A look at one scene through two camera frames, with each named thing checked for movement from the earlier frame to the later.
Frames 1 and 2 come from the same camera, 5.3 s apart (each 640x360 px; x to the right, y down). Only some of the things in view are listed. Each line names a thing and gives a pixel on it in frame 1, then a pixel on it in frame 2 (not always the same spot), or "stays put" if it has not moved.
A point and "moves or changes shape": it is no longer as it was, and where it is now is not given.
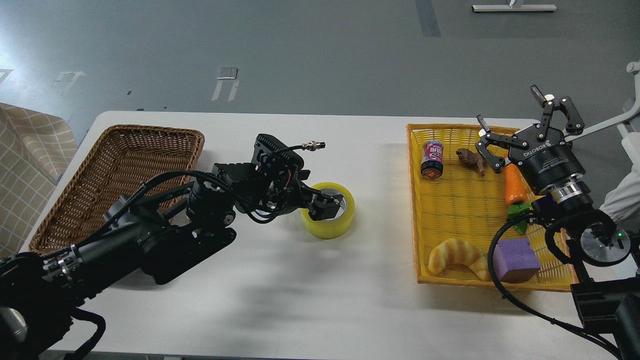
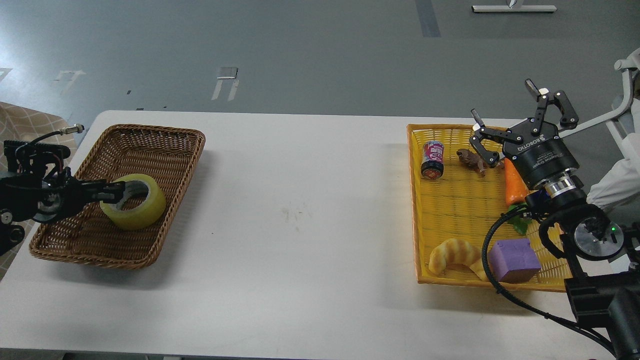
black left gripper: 278,189 to 61,196
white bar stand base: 511,8 stays put
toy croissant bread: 456,251 stays put
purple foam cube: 515,261 stays put
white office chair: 628,124 to 617,123
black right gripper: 548,161 stays put
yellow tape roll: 330,229 moves or changes shape
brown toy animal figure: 471,159 stays put
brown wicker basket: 124,159 stays put
